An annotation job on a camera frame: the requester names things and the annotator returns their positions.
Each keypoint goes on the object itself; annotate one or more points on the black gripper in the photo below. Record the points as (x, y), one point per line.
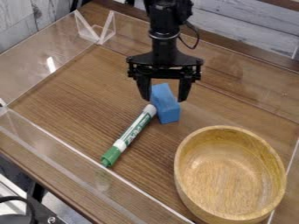
(147, 66)

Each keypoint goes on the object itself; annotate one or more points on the blue foam block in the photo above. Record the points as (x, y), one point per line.
(167, 106)

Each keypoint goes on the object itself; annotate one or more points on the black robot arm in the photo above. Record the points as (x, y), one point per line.
(168, 14)

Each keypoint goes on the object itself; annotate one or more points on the brown wooden bowl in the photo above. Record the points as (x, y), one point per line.
(230, 175)

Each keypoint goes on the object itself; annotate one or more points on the green dry erase marker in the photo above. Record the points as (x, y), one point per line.
(128, 136)

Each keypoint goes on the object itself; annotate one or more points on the clear acrylic tray wall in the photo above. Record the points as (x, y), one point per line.
(69, 102)

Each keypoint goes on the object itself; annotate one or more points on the black metal table bracket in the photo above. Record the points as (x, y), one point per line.
(44, 215)

